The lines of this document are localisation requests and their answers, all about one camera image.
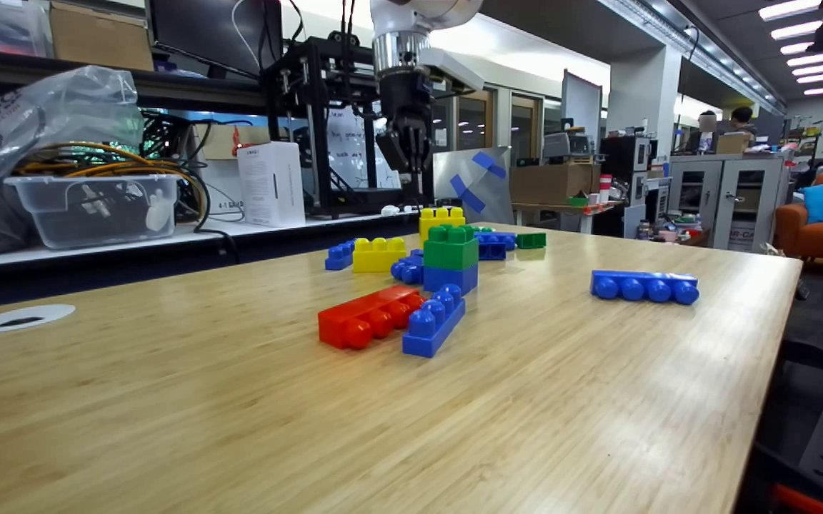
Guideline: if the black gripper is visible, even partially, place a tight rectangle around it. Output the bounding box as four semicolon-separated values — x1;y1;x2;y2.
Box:
377;69;434;173

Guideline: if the green and blue brick stack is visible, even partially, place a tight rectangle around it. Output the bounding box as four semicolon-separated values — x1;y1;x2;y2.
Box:
422;226;481;290

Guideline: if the small blue brick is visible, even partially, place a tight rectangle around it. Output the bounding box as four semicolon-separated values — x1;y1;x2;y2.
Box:
392;250;422;284
325;240;354;271

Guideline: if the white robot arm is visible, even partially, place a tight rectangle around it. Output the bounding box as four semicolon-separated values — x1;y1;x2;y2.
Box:
372;0;484;183

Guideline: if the tall yellow brick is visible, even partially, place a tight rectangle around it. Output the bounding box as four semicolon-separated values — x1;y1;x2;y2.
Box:
417;206;467;242

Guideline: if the flat yellow brick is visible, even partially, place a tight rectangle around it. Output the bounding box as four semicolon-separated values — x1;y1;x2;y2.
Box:
352;237;407;274

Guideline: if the cardboard box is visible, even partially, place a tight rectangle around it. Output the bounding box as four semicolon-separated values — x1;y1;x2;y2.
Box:
512;162;599;209

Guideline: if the wide blue brick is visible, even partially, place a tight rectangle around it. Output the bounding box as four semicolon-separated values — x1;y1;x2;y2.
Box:
478;230;518;260

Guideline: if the white box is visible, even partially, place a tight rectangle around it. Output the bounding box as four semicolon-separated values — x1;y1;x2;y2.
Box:
236;139;305;229

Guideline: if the green brick flat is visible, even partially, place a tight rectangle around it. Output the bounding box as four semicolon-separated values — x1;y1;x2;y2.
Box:
514;230;547;250

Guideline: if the long blue brick near red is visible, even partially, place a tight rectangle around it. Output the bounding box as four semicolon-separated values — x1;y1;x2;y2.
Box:
402;281;467;357

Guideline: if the long blue brick far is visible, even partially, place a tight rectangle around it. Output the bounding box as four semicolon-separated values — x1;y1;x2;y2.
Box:
591;269;699;304

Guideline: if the clear plastic bag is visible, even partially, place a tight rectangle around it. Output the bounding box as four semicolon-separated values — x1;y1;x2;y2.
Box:
0;62;149;260

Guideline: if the grey cabinet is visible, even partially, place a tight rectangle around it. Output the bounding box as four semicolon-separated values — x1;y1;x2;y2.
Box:
669;154;788;250

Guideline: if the clear plastic bin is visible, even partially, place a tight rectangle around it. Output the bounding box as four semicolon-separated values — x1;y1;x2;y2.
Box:
6;173;178;247

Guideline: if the white table grommet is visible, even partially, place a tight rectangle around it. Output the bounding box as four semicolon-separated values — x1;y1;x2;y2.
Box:
0;301;78;334

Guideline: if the black frame 3d printer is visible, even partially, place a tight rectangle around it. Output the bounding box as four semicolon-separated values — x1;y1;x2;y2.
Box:
264;30;434;214

